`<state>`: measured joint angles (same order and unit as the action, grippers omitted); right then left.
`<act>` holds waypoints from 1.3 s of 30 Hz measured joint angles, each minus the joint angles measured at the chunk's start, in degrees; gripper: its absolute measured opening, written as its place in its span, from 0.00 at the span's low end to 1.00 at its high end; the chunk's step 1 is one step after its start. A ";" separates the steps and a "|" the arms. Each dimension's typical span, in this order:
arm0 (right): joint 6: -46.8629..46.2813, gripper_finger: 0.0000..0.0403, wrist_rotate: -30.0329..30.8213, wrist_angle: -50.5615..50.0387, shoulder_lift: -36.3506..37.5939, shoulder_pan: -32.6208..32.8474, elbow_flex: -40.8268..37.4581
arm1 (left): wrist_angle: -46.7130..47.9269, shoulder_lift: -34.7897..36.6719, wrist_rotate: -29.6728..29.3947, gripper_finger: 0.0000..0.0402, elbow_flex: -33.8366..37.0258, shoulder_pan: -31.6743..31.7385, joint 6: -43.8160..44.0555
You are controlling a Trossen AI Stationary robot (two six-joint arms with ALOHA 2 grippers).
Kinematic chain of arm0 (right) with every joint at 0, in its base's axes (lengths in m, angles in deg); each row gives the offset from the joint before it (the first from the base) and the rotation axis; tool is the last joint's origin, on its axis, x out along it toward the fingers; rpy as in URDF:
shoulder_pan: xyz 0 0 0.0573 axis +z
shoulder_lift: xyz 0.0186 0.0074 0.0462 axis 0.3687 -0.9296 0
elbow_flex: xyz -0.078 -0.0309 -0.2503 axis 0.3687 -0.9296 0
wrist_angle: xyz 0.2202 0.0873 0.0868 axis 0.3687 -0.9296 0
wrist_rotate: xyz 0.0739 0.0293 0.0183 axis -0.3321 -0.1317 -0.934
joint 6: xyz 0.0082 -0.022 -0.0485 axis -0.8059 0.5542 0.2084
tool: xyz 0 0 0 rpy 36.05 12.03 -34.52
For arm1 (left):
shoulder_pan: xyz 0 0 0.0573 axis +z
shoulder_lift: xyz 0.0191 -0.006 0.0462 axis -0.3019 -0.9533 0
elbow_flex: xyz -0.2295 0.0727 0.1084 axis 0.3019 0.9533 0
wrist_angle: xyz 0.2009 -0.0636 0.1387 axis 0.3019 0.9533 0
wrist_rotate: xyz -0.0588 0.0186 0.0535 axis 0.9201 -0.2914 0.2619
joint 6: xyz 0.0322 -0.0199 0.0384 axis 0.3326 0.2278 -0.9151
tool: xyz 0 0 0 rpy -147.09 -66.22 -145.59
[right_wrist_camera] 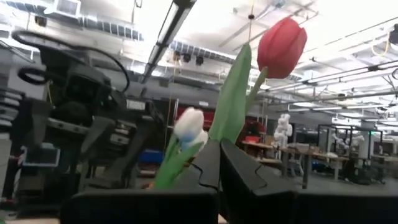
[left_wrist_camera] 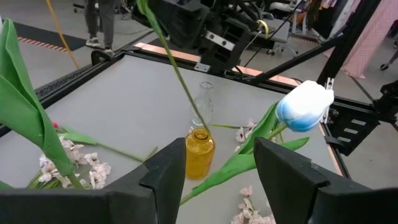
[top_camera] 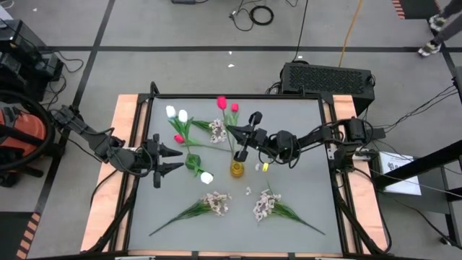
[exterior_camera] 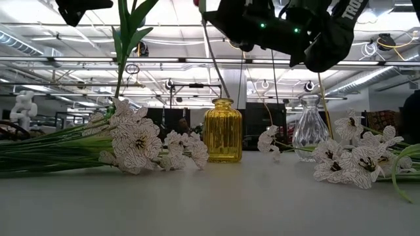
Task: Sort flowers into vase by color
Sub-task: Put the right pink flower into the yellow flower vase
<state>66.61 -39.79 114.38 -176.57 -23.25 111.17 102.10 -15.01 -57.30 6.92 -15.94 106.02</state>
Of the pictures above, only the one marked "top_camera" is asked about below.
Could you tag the person's patterned shoe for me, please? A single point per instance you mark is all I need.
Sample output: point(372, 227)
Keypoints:
point(437, 22)
point(429, 48)

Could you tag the black computer tower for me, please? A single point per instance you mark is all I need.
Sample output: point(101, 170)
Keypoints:
point(325, 81)

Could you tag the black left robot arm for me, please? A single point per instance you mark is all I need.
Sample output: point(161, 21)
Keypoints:
point(94, 139)

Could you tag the black side desk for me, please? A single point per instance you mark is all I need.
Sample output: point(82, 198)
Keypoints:
point(433, 159)

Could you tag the grey table mat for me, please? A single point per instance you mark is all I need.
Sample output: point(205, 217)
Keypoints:
point(307, 202)

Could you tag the black power adapter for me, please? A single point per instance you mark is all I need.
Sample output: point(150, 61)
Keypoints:
point(375, 133)

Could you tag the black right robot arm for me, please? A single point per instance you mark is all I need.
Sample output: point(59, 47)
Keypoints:
point(310, 137)

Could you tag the yellow glass vase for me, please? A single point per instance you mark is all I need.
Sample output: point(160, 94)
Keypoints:
point(236, 169)

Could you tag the hazard-striped floor mat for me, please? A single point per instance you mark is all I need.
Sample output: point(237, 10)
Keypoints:
point(415, 9)
point(21, 234)

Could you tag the red artificial tulip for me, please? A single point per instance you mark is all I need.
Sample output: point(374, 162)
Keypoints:
point(234, 107)
point(221, 102)
point(178, 138)

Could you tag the white paper sheet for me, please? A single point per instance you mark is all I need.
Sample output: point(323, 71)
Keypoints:
point(400, 177)

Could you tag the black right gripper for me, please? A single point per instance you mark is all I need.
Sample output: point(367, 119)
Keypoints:
point(257, 139)

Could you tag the person's leg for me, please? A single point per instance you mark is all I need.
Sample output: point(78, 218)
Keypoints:
point(449, 30)
point(451, 9)

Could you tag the orange vacuum cleaner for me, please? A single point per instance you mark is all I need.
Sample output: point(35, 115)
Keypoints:
point(21, 133)

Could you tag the white spotted flower bunch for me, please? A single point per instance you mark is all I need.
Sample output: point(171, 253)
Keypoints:
point(217, 130)
point(265, 206)
point(216, 203)

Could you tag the black equipment stack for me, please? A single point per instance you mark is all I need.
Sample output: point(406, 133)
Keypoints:
point(21, 50)

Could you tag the white artificial tulip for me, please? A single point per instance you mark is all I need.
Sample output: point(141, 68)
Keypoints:
point(206, 177)
point(170, 111)
point(183, 115)

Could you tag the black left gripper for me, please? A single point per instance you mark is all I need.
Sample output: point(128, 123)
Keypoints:
point(154, 159)

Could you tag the green glass vase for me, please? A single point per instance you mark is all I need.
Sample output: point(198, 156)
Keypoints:
point(193, 161)

